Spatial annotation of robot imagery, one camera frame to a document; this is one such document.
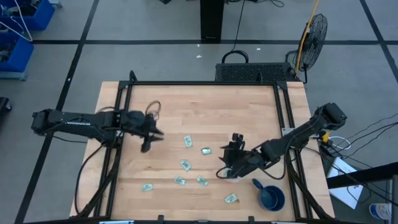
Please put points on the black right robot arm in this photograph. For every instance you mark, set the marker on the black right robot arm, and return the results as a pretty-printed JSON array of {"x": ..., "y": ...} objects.
[{"x": 298, "y": 130}]

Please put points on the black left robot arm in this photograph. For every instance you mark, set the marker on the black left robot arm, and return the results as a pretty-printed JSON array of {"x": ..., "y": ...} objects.
[{"x": 77, "y": 123}]

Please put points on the green white Truvia packet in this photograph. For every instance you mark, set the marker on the green white Truvia packet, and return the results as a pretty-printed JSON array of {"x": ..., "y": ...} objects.
[
  {"x": 231, "y": 198},
  {"x": 185, "y": 165},
  {"x": 206, "y": 151},
  {"x": 202, "y": 180},
  {"x": 147, "y": 187},
  {"x": 180, "y": 180},
  {"x": 187, "y": 141}
]

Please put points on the yellow connector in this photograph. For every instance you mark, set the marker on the yellow connector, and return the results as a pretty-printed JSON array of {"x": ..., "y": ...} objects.
[{"x": 325, "y": 137}]

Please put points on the white plastic bottle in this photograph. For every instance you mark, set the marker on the white plastic bottle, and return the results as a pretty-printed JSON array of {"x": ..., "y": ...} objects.
[{"x": 381, "y": 211}]

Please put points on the clear plastic bowl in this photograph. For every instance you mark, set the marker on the clear plastic bowl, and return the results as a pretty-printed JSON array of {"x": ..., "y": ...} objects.
[{"x": 233, "y": 180}]

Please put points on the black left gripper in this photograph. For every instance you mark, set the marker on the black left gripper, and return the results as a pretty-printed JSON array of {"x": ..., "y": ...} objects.
[{"x": 136, "y": 123}]

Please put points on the black aluminium table frame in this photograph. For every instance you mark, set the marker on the black aluminium table frame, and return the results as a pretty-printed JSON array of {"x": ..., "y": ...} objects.
[{"x": 202, "y": 83}]

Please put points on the blue storage bin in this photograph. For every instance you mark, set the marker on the blue storage bin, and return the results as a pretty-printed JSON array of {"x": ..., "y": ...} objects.
[
  {"x": 40, "y": 15},
  {"x": 18, "y": 56}
]

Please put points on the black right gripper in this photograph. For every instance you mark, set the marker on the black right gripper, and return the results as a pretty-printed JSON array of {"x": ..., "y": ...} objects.
[{"x": 237, "y": 161}]

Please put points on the black perforated metal case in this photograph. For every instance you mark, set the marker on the black perforated metal case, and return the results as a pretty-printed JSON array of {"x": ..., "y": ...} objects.
[{"x": 248, "y": 72}]

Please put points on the black metal beam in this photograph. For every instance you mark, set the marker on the black metal beam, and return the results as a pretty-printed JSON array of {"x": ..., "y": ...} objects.
[{"x": 367, "y": 175}]

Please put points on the black floor fan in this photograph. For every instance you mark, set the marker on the black floor fan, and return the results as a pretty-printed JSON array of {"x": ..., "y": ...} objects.
[{"x": 314, "y": 40}]

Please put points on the black object at floor edge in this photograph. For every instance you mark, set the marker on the black object at floor edge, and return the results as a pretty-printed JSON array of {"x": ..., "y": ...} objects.
[{"x": 3, "y": 104}]

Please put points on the white paper box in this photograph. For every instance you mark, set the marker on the white paper box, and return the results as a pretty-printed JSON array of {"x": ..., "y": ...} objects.
[{"x": 345, "y": 193}]

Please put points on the black upright pillar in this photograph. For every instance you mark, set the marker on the black upright pillar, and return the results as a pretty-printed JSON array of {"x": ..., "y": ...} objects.
[{"x": 212, "y": 18}]

